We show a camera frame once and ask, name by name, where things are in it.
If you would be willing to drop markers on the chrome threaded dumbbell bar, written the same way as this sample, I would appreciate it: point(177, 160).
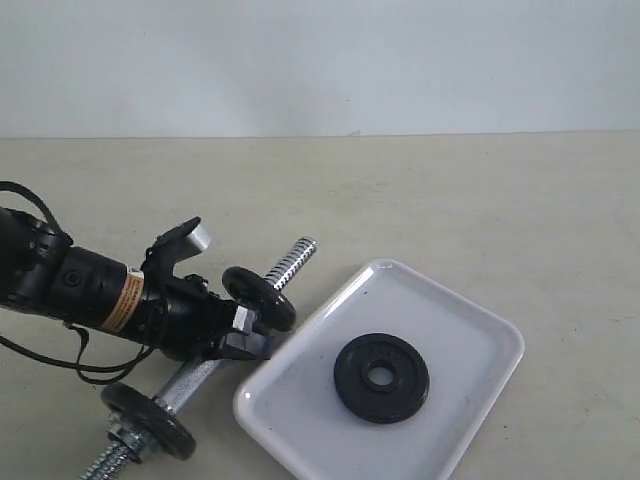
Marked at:
point(185, 382)

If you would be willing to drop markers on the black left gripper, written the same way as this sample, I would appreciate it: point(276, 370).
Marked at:
point(181, 318)

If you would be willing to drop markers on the white plastic tray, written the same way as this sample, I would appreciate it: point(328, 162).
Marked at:
point(290, 406)

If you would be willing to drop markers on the chrome spin-lock nut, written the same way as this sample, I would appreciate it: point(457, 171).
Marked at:
point(134, 438)

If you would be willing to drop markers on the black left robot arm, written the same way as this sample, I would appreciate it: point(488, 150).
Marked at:
point(43, 273)

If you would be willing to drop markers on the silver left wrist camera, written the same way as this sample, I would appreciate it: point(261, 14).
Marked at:
point(179, 243)

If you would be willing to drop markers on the black weight plate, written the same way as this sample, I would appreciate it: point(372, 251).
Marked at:
point(149, 414)
point(252, 291)
point(381, 378)

